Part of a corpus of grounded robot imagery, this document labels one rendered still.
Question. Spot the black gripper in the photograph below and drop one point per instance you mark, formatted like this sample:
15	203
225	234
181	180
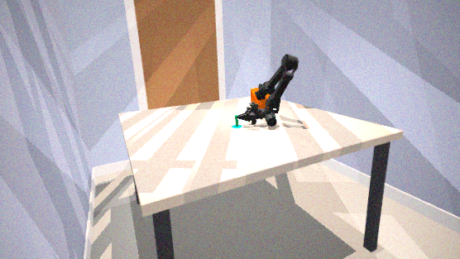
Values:
250	116

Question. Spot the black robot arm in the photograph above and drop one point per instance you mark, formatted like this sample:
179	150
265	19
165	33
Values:
288	63

